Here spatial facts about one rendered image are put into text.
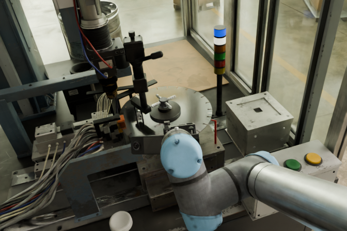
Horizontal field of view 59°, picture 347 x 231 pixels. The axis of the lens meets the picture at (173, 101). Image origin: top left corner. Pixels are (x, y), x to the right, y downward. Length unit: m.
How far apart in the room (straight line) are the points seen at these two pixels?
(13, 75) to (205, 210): 1.10
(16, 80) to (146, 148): 0.87
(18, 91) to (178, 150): 0.80
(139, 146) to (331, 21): 0.59
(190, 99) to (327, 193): 0.73
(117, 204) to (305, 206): 0.71
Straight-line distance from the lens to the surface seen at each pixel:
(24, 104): 1.55
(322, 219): 0.48
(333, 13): 0.90
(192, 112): 1.06
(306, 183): 0.51
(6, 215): 1.18
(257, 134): 1.11
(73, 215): 1.09
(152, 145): 0.75
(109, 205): 1.08
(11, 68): 1.47
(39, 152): 1.27
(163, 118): 1.03
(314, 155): 1.01
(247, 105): 1.18
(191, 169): 0.55
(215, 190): 0.60
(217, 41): 1.16
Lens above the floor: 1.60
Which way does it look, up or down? 36 degrees down
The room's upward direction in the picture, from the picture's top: 6 degrees counter-clockwise
